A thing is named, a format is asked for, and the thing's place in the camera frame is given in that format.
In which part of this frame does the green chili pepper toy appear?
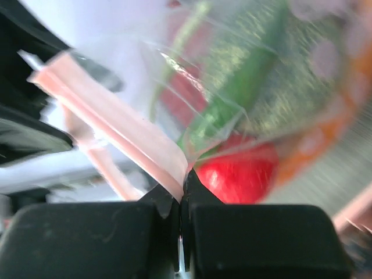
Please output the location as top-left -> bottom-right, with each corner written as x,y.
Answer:
177,46 -> 277,156

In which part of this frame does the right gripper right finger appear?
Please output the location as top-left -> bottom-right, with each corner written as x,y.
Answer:
181,171 -> 352,278

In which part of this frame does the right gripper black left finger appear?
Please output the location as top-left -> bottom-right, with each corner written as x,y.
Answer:
1,186 -> 180,278

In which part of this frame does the red apple toy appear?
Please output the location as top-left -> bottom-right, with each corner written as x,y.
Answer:
196,134 -> 280,204

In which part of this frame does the clear pink zip bag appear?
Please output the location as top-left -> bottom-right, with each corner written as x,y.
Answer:
20,1 -> 371,202

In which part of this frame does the orange papaya slice toy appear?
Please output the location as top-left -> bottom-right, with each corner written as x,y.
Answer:
276,43 -> 372,187

